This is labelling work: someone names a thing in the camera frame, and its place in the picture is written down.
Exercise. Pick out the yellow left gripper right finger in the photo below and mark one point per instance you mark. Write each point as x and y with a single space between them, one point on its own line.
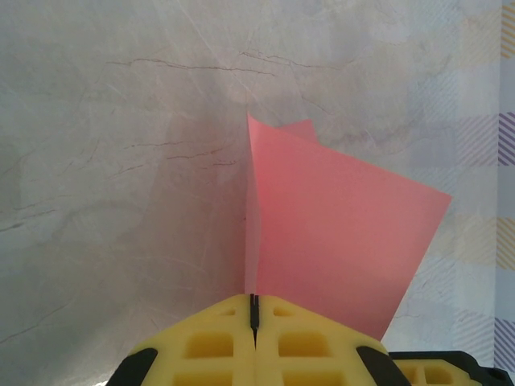
342 362

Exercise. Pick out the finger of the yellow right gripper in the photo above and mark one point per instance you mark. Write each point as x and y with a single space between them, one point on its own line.
414 374

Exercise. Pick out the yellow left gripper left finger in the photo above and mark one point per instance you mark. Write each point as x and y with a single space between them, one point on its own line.
169 358

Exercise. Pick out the pink cloth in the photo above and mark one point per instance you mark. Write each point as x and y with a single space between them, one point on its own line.
334 233

